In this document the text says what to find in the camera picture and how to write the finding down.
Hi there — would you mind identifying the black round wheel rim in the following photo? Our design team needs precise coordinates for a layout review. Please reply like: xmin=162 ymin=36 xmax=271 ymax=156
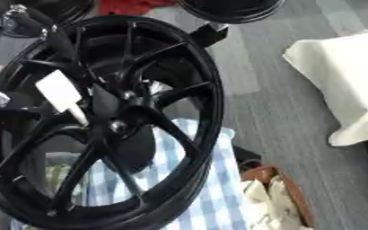
xmin=176 ymin=0 xmax=288 ymax=25
xmin=22 ymin=0 xmax=100 ymax=26

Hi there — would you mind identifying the brown open box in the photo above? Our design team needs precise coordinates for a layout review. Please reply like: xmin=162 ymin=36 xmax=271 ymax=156
xmin=239 ymin=165 xmax=318 ymax=230

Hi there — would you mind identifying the white fabric cover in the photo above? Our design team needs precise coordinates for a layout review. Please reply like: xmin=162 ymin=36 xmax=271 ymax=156
xmin=281 ymin=29 xmax=368 ymax=148

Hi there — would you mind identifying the white crumpled cloth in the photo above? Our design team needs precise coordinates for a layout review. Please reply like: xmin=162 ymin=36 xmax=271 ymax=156
xmin=241 ymin=175 xmax=302 ymax=230

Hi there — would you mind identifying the black spoked wheel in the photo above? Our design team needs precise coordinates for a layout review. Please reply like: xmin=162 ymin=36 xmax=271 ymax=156
xmin=0 ymin=14 xmax=227 ymax=230

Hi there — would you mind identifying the black block with silver top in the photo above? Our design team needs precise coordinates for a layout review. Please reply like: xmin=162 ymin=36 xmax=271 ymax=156
xmin=188 ymin=22 xmax=230 ymax=49

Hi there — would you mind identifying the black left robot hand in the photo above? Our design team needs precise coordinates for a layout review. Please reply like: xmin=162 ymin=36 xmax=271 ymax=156
xmin=4 ymin=7 xmax=92 ymax=81

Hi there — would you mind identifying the red cloth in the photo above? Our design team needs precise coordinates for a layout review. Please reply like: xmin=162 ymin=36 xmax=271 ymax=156
xmin=96 ymin=0 xmax=180 ymax=16

